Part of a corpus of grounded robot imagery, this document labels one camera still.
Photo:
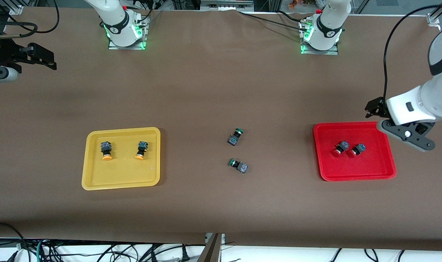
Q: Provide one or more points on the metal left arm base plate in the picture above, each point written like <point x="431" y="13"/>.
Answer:
<point x="333" y="51"/>

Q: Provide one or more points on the aluminium frame corner bracket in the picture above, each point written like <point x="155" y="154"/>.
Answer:
<point x="16" y="10"/>
<point x="433" y="20"/>

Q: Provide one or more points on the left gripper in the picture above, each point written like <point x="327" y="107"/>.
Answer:
<point x="375" y="107"/>

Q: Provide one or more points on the yellow push button switch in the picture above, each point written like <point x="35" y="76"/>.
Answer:
<point x="142" y="150"/>
<point x="106" y="150"/>

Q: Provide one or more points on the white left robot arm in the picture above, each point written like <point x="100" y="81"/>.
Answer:
<point x="441" y="91"/>

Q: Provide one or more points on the red push button switch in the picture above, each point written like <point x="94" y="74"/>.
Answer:
<point x="339" y="149"/>
<point x="356" y="150"/>

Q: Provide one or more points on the green push button switch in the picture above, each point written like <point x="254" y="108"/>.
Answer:
<point x="239" y="166"/>
<point x="235" y="137"/>

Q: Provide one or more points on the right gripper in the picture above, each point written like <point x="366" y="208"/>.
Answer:
<point x="2" y="52"/>

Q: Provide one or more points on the orange background decoration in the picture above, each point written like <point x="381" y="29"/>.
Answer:
<point x="295" y="4"/>

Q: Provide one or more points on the grey metal table leg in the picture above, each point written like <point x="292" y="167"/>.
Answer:
<point x="211" y="251"/>

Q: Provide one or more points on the red plastic tray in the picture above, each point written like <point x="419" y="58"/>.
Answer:
<point x="353" y="167"/>

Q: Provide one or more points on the grey metal rail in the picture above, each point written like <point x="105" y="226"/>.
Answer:
<point x="226" y="5"/>

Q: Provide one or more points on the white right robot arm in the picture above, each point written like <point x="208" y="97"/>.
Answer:
<point x="115" y="18"/>

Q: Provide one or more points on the brown table cover sheet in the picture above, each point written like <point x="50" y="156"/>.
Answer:
<point x="220" y="203"/>

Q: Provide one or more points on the yellow plastic tray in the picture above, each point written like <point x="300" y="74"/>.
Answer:
<point x="120" y="171"/>

